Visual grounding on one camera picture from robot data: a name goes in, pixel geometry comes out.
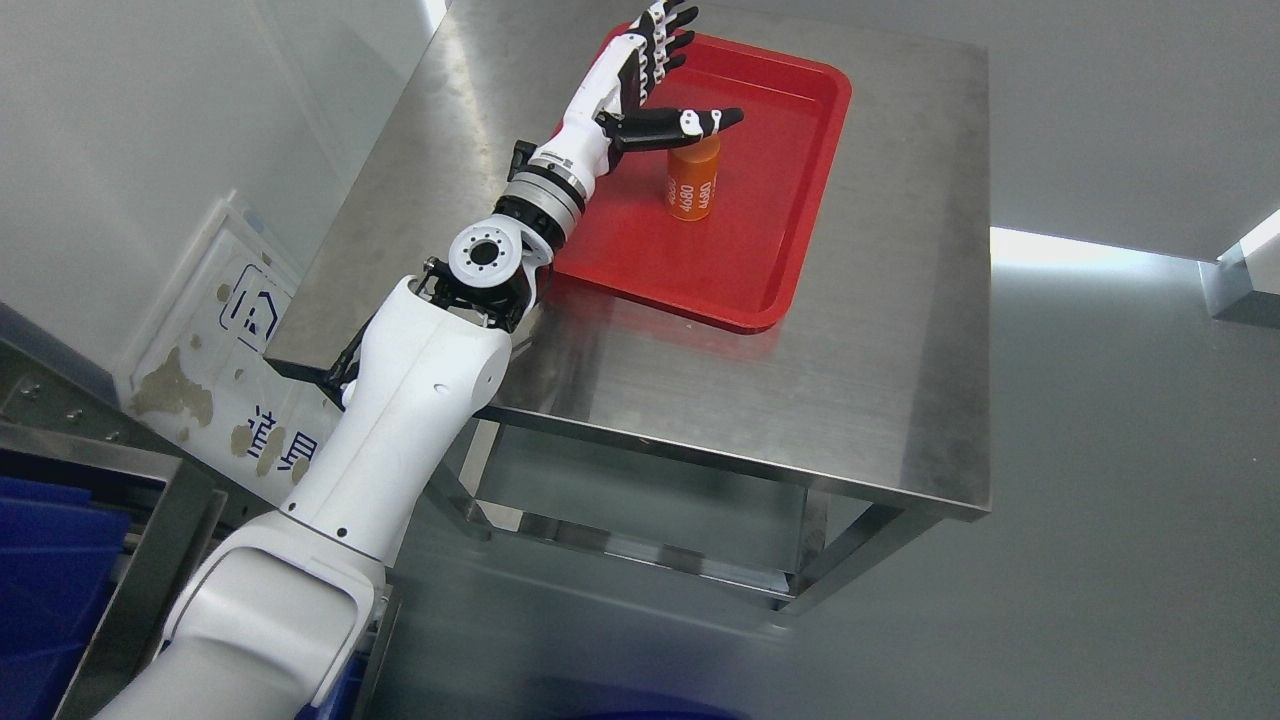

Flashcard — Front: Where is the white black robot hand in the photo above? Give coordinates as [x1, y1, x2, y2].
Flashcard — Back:
[518, 1, 745, 199]

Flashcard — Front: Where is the orange cylindrical capacitor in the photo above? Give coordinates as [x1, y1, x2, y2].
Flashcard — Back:
[666, 137, 721, 222]

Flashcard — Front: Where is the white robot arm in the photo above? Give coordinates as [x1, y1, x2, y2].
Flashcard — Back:
[99, 158, 595, 719]

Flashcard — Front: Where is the red plastic tray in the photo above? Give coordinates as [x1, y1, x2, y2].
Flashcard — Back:
[554, 35, 854, 334]

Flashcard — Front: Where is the stainless steel table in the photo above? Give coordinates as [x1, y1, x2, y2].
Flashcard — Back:
[268, 1, 991, 615]

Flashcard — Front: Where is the white floor sign sticker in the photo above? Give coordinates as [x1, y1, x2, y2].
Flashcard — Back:
[116, 193, 340, 507]

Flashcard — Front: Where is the shallow blue plastic tray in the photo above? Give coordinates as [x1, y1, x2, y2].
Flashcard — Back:
[1, 477, 131, 719]

